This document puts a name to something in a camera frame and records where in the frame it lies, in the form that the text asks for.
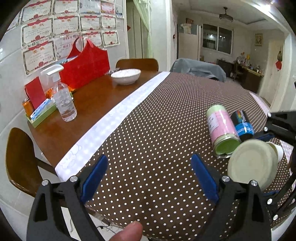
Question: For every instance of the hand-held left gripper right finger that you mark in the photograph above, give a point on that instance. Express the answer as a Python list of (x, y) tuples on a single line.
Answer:
[(204, 176)]

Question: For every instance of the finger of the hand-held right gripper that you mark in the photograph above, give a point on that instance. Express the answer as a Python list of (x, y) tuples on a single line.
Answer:
[(281, 201), (282, 126)]

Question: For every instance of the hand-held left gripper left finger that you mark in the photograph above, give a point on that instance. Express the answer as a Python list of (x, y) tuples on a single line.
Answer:
[(94, 176)]

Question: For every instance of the white lidded jar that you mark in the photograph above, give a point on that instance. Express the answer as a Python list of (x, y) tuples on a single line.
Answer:
[(252, 162)]

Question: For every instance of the person's left hand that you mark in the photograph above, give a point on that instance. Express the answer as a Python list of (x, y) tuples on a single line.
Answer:
[(129, 233)]

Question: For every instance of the black can with blue label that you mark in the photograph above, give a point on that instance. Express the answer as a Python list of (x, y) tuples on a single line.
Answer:
[(242, 126)]

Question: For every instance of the pink and green canister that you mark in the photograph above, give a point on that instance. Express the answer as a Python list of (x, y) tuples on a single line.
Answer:
[(220, 127)]

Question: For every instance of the dark wooden desk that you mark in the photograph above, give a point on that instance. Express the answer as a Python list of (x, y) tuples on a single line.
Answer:
[(249, 77)]

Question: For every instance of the red hanging decoration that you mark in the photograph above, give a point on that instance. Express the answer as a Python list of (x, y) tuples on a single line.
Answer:
[(279, 61)]

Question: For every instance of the brown polka dot tablecloth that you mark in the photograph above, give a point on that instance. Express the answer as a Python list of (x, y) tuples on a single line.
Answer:
[(150, 139)]

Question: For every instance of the wooden chair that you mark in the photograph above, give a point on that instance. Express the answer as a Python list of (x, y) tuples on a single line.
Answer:
[(136, 64), (20, 162)]

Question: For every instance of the green tray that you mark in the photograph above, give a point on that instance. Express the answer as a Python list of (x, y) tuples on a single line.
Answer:
[(42, 119)]

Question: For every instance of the clear spray bottle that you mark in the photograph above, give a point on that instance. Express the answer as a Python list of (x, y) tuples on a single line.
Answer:
[(64, 102)]

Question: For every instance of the blue and white packet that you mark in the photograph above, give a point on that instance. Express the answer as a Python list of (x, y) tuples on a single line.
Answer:
[(42, 107)]

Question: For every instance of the framed picture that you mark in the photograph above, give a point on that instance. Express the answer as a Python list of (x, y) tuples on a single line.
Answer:
[(258, 39)]

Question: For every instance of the orange packet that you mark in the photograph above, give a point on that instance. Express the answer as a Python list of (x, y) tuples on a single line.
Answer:
[(27, 106)]

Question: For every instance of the grey cloth on chair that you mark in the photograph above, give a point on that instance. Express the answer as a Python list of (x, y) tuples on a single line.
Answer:
[(196, 68)]

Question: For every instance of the white bowl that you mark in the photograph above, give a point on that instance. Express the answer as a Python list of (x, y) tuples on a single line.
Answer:
[(126, 76)]

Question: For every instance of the red bag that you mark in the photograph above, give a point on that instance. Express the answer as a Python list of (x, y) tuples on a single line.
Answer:
[(85, 67)]

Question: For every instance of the window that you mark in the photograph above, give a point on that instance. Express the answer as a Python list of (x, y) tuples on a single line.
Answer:
[(217, 38)]

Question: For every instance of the ceiling lamp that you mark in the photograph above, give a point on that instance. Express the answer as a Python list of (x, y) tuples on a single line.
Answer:
[(226, 16)]

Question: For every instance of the white refrigerator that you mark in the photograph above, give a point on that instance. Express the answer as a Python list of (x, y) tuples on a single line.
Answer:
[(187, 44)]

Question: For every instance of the green curtain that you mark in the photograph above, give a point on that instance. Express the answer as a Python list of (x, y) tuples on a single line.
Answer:
[(144, 27)]

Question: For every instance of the wall of paper certificates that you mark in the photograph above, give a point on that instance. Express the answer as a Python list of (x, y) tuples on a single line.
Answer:
[(46, 27)]

